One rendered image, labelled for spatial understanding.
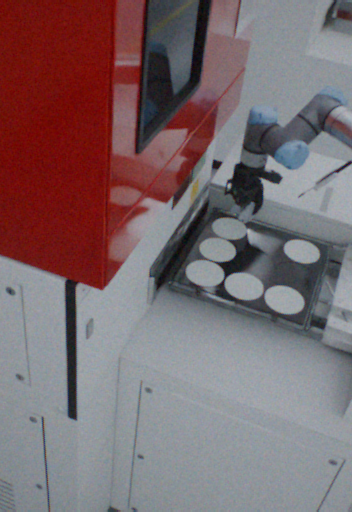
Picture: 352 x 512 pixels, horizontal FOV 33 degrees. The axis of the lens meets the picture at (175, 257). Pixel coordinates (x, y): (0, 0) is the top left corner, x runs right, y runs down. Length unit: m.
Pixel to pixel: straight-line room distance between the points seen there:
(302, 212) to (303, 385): 0.54
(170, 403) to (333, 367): 0.41
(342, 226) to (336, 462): 0.66
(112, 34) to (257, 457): 1.09
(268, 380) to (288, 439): 0.14
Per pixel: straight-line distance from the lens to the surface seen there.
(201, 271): 1.56
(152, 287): 1.48
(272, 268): 1.62
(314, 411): 1.44
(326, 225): 1.77
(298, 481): 1.58
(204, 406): 1.46
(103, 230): 0.93
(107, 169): 0.87
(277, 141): 1.49
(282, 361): 1.50
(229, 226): 1.73
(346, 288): 1.67
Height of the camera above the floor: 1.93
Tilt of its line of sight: 40 degrees down
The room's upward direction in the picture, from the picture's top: 8 degrees clockwise
